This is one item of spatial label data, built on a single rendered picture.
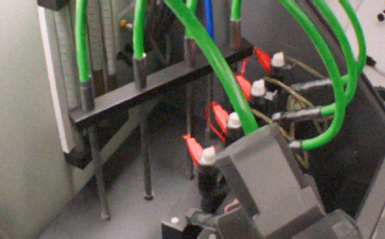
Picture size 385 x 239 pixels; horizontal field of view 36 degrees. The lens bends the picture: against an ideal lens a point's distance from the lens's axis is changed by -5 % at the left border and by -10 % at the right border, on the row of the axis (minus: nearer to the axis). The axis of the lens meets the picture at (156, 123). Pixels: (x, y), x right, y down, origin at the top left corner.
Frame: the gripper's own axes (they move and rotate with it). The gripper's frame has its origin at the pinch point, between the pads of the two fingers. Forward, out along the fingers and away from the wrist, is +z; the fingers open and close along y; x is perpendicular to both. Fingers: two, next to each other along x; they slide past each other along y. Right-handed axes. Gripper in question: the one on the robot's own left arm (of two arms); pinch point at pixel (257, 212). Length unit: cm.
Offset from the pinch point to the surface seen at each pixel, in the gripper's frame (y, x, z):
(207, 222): 4.8, 0.3, 8.3
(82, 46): 10.4, -25.9, 20.1
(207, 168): 1.3, -4.2, 19.8
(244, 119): -0.9, -10.6, -8.5
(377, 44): -47, -8, 55
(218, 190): 0.7, -0.4, 22.6
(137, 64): 3.9, -21.1, 28.1
